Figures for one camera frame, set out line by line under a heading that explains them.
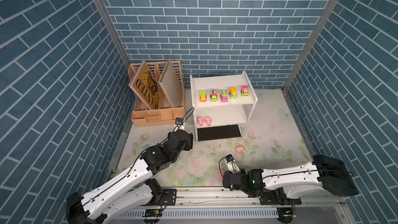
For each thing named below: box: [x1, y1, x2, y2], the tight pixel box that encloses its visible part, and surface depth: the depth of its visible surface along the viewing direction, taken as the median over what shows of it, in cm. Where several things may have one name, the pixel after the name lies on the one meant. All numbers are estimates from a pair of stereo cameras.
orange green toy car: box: [229, 87, 238, 101], surface depth 71 cm
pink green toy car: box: [240, 85, 250, 98], surface depth 72 cm
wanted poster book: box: [128, 60, 161, 110], surface depth 96 cm
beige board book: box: [158, 58, 184, 109], surface depth 102 cm
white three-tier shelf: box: [189, 70, 259, 142], surface depth 77 cm
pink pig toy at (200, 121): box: [197, 116, 204, 126], surface depth 81 cm
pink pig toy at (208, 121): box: [205, 115, 212, 126], surface depth 82 cm
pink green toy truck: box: [199, 90, 207, 103], surface depth 69 cm
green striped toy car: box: [220, 89, 229, 103], surface depth 69 cm
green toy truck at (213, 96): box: [209, 89, 219, 103], surface depth 69 cm
